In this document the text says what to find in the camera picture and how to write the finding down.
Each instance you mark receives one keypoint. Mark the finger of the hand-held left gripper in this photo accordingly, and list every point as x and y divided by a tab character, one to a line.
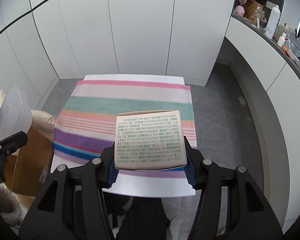
12	141

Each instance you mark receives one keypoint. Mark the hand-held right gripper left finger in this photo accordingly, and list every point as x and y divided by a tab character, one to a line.
112	177

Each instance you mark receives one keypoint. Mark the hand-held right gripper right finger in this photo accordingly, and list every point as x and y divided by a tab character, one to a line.
190	177

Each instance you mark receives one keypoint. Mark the translucent plastic lid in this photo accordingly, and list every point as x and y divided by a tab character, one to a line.
12	112

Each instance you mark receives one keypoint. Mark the brown cardboard box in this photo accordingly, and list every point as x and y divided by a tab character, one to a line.
30	170

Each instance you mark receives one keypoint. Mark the peach cardboard carton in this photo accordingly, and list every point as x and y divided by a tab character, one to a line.
150	140

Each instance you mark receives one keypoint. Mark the light fluffy robe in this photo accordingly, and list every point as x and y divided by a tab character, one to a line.
7	202

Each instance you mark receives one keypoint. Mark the person's legs in black pants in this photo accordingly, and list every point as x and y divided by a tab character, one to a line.
145	220

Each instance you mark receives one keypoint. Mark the striped multicolour cloth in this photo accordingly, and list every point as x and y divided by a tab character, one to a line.
130	100

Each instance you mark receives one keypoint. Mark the white counter cabinet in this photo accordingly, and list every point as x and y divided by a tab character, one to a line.
277	80

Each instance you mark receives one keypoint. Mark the small white bottle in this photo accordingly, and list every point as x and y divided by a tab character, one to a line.
281	41

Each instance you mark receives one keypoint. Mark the pink plush toy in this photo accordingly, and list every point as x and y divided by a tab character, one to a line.
240	10

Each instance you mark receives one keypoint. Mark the tall white bottle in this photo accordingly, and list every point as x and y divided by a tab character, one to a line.
272	21

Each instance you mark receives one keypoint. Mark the tan paw stand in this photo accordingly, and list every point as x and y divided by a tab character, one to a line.
260	15

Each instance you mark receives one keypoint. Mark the brown printed box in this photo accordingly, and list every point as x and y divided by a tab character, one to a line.
251	6

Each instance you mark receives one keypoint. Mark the wall socket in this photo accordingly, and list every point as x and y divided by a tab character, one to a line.
242	102

